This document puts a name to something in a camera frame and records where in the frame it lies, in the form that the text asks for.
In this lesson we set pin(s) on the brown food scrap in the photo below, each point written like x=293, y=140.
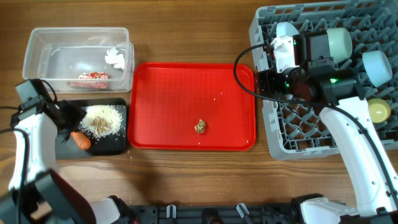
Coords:
x=200, y=127

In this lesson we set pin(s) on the red serving tray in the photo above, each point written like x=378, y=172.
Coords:
x=168, y=100

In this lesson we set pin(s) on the green small bowl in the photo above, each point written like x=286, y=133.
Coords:
x=340, y=44

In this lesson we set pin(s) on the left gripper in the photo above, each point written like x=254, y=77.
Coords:
x=78, y=113

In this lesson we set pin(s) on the orange carrot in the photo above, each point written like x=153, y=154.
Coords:
x=81, y=140

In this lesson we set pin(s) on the yellow plastic cup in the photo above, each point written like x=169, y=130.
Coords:
x=379, y=110

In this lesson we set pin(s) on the clear plastic bin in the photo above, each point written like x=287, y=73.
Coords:
x=61, y=54

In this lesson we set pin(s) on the light blue plate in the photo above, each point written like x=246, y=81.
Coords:
x=285, y=30

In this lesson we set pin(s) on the light blue bowl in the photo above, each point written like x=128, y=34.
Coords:
x=377, y=67

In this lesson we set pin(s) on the grey dishwasher rack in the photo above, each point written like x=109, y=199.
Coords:
x=295, y=131

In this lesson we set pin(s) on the rice with peanut shells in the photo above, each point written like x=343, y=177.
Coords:
x=101, y=121

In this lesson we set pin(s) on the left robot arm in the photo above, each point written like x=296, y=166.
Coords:
x=37, y=193

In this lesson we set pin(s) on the black plastic tray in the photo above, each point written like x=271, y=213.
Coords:
x=109, y=145

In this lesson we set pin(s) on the red snack wrapper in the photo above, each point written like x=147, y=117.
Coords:
x=96, y=80

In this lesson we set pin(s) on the white tissue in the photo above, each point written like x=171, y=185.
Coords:
x=114, y=58

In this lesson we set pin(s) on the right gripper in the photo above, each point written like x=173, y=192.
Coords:
x=265, y=82

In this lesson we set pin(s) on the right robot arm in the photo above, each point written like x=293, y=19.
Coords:
x=305, y=68

